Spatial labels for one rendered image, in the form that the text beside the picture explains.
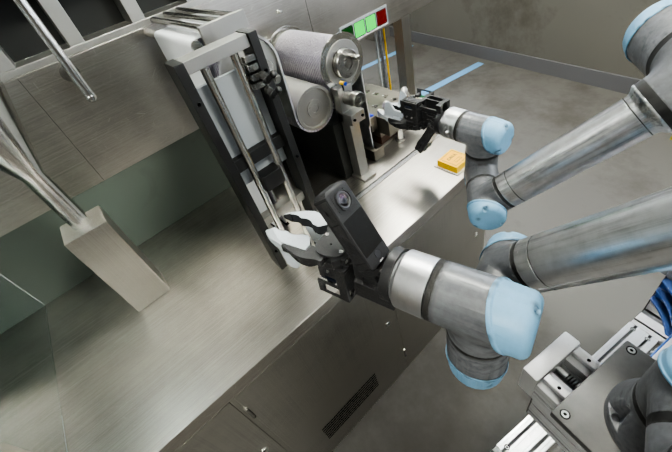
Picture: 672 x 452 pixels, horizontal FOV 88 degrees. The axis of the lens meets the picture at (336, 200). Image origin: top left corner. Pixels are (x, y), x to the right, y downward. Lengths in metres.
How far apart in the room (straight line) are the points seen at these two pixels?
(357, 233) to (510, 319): 0.18
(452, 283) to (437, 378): 1.31
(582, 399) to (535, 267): 0.39
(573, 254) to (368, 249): 0.23
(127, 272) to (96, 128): 0.39
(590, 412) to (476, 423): 0.85
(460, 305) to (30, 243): 1.09
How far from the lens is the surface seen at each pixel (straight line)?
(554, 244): 0.49
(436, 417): 1.65
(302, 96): 0.93
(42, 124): 1.11
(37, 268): 1.27
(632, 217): 0.45
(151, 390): 0.93
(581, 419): 0.84
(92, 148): 1.13
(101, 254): 0.95
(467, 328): 0.41
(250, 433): 1.07
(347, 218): 0.42
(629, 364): 0.91
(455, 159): 1.10
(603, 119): 0.75
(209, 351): 0.89
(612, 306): 1.99
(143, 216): 1.24
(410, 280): 0.41
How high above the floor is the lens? 1.59
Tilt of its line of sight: 41 degrees down
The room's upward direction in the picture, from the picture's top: 17 degrees counter-clockwise
